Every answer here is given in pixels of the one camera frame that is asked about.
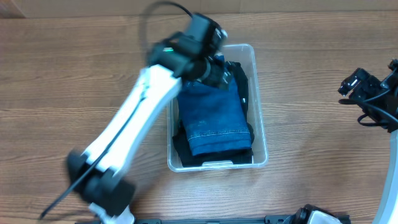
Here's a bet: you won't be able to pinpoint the black garment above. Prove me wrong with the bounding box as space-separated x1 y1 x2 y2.
172 121 253 167
226 61 249 119

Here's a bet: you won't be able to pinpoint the blue denim jeans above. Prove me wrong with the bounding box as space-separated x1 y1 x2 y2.
177 74 252 156

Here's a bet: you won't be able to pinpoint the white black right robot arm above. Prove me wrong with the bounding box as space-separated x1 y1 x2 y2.
338 58 397 223

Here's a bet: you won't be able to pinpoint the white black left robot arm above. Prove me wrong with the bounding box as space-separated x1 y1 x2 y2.
66 13 232 223

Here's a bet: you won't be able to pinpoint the clear plastic storage bin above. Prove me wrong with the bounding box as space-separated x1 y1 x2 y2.
167 44 269 172

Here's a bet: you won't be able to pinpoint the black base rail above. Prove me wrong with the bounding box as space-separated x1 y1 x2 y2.
89 203 351 224

